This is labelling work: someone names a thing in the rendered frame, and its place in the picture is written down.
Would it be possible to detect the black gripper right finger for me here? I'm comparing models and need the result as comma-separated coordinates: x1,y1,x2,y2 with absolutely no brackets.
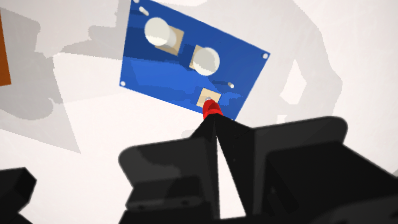
213,113,348,215

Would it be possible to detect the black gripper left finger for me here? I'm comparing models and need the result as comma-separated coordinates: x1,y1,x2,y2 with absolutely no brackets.
118,114,221,220

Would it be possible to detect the blue circuit board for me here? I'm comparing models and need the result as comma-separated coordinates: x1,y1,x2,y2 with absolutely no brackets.
119,0,270,121

